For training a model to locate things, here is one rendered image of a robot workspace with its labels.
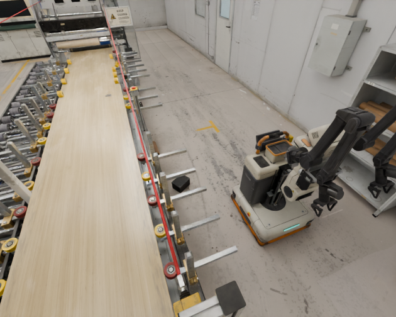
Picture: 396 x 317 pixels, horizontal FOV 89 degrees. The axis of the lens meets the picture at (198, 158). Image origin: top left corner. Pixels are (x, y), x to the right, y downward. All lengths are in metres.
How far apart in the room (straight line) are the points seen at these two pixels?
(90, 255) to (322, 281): 1.96
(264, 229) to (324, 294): 0.72
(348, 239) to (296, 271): 0.71
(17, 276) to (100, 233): 0.44
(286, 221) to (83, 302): 1.74
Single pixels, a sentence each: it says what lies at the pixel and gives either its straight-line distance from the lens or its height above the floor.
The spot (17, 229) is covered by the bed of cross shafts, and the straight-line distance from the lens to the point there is 1.91.
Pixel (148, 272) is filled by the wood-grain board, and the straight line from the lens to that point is 1.29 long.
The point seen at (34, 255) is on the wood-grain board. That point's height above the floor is 0.90.
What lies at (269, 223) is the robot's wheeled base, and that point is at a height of 0.28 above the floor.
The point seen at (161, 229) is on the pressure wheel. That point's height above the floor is 0.91.
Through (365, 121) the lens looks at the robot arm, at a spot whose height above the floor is 1.61.
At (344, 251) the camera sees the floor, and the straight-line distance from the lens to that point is 2.67.
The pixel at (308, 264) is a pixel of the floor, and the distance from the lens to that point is 2.44.
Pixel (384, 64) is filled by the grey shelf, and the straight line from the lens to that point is 2.90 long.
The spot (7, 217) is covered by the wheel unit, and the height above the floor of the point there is 0.87.
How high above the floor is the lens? 2.10
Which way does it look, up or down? 43 degrees down
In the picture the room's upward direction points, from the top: 2 degrees counter-clockwise
